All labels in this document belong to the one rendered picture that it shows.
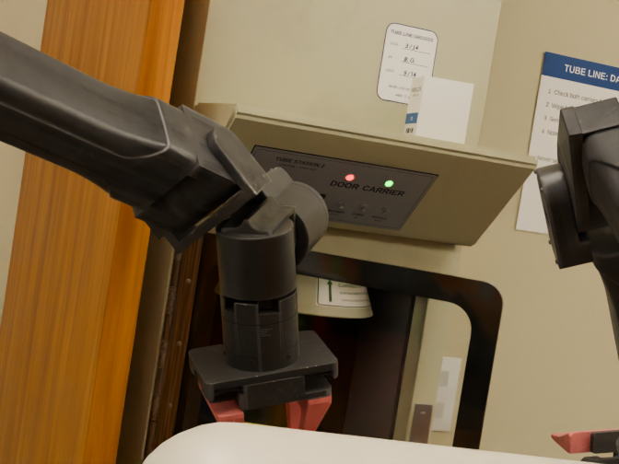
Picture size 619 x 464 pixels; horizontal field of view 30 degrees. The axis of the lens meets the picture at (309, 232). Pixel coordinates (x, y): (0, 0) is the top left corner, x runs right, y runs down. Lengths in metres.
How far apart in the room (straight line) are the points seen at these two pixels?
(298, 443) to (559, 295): 1.55
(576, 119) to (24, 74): 0.33
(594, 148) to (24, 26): 0.97
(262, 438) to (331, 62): 0.86
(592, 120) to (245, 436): 0.41
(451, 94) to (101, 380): 0.43
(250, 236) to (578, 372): 1.16
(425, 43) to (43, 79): 0.57
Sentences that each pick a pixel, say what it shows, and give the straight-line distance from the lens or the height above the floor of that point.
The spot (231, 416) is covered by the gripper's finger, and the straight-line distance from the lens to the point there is 0.86.
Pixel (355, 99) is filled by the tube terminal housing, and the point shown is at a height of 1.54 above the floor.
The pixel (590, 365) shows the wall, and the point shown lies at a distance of 1.93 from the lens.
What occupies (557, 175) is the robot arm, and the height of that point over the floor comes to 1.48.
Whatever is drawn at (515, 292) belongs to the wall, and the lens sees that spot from 1.82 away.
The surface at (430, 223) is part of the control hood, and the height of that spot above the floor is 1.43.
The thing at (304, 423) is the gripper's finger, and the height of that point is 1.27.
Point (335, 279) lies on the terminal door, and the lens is 1.06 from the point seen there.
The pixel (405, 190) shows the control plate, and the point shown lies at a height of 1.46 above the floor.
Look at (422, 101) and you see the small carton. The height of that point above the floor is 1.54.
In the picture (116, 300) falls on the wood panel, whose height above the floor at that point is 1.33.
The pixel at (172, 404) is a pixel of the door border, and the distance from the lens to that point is 1.12.
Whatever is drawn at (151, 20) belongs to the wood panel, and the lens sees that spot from 1.01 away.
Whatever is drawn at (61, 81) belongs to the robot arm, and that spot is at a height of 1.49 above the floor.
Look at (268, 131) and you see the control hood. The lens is 1.02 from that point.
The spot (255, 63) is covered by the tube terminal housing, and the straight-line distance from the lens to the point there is 1.13.
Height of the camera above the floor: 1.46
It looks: 3 degrees down
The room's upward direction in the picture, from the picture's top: 9 degrees clockwise
